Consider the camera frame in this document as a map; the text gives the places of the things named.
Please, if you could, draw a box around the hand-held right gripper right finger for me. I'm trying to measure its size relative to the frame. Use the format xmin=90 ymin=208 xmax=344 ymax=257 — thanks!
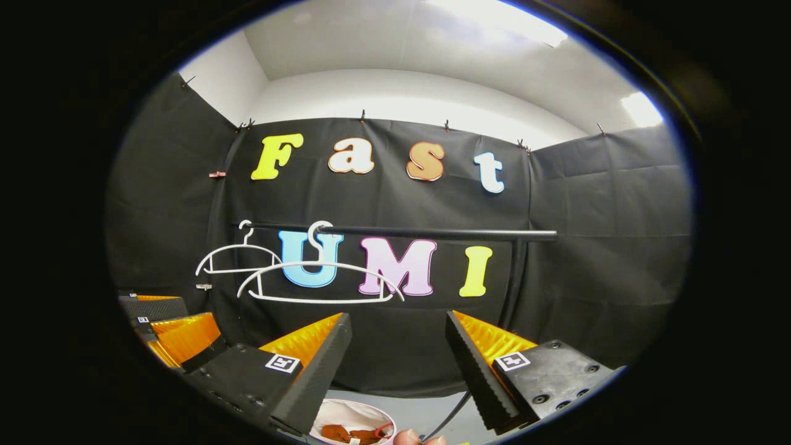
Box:
xmin=444 ymin=310 xmax=625 ymax=436

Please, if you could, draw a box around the white plastic hanger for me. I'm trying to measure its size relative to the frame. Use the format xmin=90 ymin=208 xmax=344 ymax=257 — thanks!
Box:
xmin=195 ymin=220 xmax=284 ymax=277
xmin=237 ymin=221 xmax=405 ymax=305

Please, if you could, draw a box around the pale pink rounded object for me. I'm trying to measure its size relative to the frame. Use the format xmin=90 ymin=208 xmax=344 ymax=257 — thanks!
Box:
xmin=394 ymin=430 xmax=447 ymax=445

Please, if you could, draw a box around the orange corduroy jacket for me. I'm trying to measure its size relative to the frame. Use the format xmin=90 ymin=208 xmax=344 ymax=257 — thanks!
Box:
xmin=320 ymin=423 xmax=389 ymax=445

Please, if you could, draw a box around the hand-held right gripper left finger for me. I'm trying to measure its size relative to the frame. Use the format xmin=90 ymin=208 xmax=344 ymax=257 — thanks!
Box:
xmin=185 ymin=312 xmax=353 ymax=436

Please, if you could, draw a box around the ceiling light panel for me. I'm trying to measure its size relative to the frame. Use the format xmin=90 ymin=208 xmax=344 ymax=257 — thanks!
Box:
xmin=621 ymin=91 xmax=665 ymax=129
xmin=426 ymin=0 xmax=568 ymax=47

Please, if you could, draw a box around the black backdrop cloth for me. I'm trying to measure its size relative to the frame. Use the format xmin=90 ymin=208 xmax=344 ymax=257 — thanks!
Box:
xmin=105 ymin=71 xmax=694 ymax=399

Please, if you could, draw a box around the black clothes rack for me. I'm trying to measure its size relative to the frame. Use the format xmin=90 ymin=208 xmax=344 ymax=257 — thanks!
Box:
xmin=238 ymin=221 xmax=558 ymax=442

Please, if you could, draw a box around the white pink laundry hamper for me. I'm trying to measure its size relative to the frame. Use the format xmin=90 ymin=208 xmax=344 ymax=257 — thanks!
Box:
xmin=309 ymin=399 xmax=397 ymax=445

